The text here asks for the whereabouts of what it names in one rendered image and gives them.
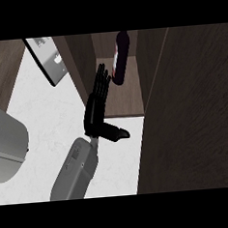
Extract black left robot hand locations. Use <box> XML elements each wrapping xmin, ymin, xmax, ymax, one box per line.
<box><xmin>78</xmin><ymin>61</ymin><xmax>131</xmax><ymax>145</ymax></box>

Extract brown wooden cabinet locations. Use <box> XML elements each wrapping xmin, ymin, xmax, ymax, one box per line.
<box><xmin>51</xmin><ymin>27</ymin><xmax>176</xmax><ymax>125</ymax></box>

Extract dark wine bottle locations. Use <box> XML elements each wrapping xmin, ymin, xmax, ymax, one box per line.
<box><xmin>107</xmin><ymin>31</ymin><xmax>134</xmax><ymax>87</ymax></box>

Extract dark brown cabinet door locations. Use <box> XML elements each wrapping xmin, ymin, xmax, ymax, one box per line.
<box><xmin>124</xmin><ymin>22</ymin><xmax>228</xmax><ymax>195</ymax></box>

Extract grey flat panel, dark rim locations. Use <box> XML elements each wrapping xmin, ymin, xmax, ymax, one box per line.
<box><xmin>22</xmin><ymin>36</ymin><xmax>71</xmax><ymax>90</ymax></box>

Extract pale grey rounded appliance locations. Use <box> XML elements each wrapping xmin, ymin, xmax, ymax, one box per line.
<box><xmin>0</xmin><ymin>100</ymin><xmax>33</xmax><ymax>184</ymax></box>

